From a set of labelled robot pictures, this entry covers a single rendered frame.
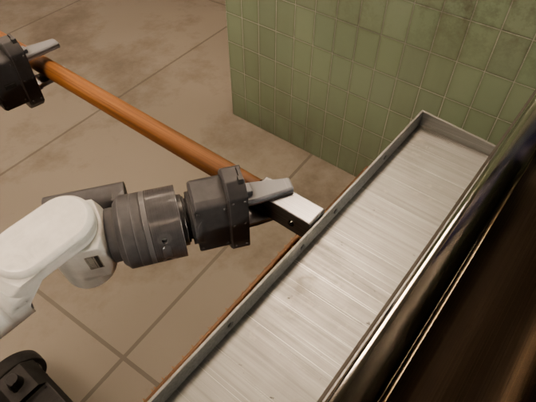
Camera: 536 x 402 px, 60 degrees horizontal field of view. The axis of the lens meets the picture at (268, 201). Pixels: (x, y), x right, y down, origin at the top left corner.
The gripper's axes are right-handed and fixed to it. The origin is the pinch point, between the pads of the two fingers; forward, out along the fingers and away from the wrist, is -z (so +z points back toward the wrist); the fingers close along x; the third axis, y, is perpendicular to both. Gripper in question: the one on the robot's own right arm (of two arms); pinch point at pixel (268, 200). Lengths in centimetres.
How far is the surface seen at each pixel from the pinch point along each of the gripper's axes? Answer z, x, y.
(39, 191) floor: 73, -120, 140
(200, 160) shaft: 6.8, 0.9, 8.7
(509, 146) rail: -9.2, 24.2, -20.8
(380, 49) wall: -77, -50, 107
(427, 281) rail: 0.5, 24.1, -28.0
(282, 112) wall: -51, -102, 144
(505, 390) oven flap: -1.7, 21.1, -32.7
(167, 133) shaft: 10.1, 1.3, 15.0
